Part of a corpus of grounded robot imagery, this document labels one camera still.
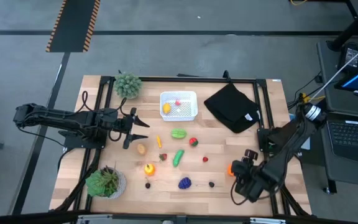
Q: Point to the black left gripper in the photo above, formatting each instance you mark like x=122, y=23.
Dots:
x=124, y=127

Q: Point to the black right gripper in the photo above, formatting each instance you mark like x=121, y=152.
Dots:
x=252, y=180

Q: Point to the orange toy fruit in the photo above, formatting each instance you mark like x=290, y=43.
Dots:
x=230, y=170

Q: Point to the brown toy potato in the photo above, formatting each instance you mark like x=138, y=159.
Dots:
x=141, y=149

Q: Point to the small yellow toy chili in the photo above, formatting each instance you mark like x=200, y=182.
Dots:
x=159, y=141

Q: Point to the dark toy blackberry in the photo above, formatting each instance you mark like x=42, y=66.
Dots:
x=211, y=184

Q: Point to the tiny red toy berry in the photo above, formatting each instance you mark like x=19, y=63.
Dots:
x=205, y=159

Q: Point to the yellow toy lemon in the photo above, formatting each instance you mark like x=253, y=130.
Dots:
x=166, y=108

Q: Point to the red toy strawberry with leaves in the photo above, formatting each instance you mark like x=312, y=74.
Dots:
x=163, y=157

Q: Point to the light green toy vegetable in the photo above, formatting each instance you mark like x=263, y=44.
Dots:
x=179, y=133

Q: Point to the yellow orange toy pepper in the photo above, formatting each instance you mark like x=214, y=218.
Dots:
x=149, y=169

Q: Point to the small pink toy fruit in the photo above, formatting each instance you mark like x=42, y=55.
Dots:
x=177, y=102

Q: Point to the red and green toy fruit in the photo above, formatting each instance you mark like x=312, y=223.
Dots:
x=193, y=142

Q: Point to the dark toy cherry with stem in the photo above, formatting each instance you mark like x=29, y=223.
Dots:
x=147, y=185

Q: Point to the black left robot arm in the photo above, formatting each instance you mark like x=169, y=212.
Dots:
x=57, y=119

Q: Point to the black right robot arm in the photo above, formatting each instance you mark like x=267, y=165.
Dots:
x=287, y=149

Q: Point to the spiky pale green plant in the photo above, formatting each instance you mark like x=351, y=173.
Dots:
x=127, y=85

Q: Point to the green toy cucumber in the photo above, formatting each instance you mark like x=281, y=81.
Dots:
x=178, y=158

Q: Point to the white plastic mesh basket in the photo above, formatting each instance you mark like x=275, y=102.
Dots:
x=188, y=115

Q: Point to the purple toy grape bunch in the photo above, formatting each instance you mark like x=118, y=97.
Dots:
x=185, y=183

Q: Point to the green succulent in white pot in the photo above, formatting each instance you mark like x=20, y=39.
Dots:
x=101, y=183

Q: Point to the black folded cloth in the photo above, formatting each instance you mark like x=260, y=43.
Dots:
x=228, y=105

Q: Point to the white and blue box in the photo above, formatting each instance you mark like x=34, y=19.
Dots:
x=306, y=143

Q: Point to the black side desk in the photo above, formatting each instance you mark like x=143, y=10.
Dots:
x=346, y=174

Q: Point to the dark grey laptop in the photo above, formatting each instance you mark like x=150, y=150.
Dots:
x=353, y=133

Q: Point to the black mat with striped edges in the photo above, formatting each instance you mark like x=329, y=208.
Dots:
x=73, y=25

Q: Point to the black power plug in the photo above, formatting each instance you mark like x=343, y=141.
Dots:
x=318, y=78

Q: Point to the black power adapter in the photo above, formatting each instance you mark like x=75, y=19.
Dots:
x=350, y=56

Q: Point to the black stand leg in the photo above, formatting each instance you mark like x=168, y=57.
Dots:
x=353, y=28

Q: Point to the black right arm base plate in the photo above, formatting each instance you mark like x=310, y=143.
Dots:
x=262, y=137

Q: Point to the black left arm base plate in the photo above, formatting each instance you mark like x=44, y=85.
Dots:
x=73, y=143

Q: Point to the black aluminium table frame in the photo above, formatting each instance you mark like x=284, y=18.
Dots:
x=197, y=80

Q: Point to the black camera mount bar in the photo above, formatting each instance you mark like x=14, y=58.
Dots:
x=26, y=217

